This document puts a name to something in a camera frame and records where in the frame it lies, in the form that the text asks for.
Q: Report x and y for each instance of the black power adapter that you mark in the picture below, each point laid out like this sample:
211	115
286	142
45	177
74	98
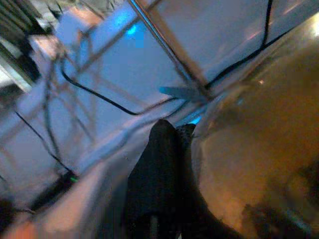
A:
62	185

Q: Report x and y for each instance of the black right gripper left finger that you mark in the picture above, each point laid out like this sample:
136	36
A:
154	179

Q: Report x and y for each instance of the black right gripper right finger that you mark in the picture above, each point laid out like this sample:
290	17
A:
189	189

